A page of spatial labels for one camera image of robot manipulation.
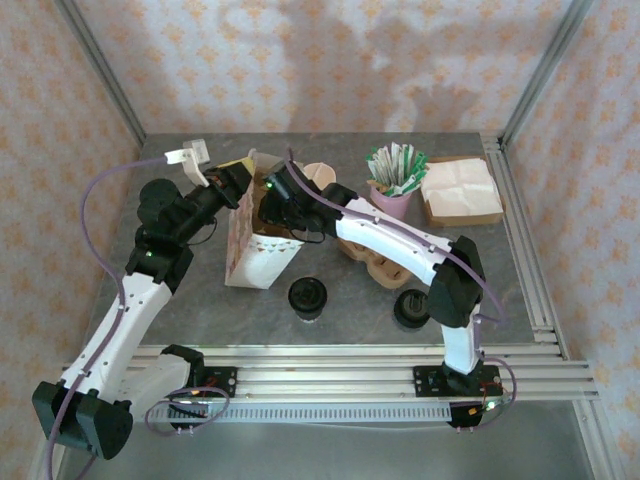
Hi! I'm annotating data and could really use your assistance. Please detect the animal print paper bag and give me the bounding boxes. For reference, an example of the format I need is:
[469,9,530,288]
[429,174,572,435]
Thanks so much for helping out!
[224,148,304,291]

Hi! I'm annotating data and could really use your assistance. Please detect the black plastic cup lid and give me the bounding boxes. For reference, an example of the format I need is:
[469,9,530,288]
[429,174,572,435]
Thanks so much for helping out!
[288,277,329,315]

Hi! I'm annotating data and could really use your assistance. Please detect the stack of paper cups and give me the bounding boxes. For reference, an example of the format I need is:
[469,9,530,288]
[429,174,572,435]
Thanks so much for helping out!
[301,162,337,194]

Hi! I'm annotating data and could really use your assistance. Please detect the green white sugar stick packet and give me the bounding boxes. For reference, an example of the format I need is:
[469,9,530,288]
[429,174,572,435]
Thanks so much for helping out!
[396,143,414,184]
[381,143,401,187]
[366,146,389,186]
[392,169,430,197]
[406,151,431,181]

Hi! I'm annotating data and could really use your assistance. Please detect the pink holder cup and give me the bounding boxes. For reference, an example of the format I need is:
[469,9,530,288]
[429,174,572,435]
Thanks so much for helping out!
[368,182,414,220]

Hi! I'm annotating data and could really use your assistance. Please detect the brown pulp cup carrier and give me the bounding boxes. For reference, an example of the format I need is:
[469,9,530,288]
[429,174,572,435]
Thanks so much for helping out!
[337,234,431,290]

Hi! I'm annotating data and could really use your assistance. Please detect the brown cardboard napkin tray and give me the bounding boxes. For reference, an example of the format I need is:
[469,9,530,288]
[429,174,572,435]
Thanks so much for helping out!
[419,154,506,229]

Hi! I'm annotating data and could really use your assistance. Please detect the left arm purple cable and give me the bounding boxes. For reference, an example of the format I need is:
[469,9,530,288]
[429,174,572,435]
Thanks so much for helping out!
[44,154,172,480]

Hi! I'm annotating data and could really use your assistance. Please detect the aluminium frame post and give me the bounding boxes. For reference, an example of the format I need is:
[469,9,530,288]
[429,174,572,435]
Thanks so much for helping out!
[53,0,147,147]
[501,0,597,147]

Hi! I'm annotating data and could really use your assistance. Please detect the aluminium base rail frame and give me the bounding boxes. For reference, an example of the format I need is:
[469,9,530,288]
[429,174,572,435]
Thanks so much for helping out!
[59,343,601,402]

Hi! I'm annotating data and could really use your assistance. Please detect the white slotted cable duct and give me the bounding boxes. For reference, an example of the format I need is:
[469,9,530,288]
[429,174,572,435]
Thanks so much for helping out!
[149,399,454,425]

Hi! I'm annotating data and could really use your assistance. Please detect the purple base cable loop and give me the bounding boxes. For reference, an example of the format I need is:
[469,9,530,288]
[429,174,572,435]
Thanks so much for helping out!
[452,357,517,434]
[144,387,234,437]

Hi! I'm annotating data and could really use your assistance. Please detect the aluminium side rail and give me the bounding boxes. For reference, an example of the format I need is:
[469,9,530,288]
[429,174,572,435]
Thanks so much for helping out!
[480,132,569,346]

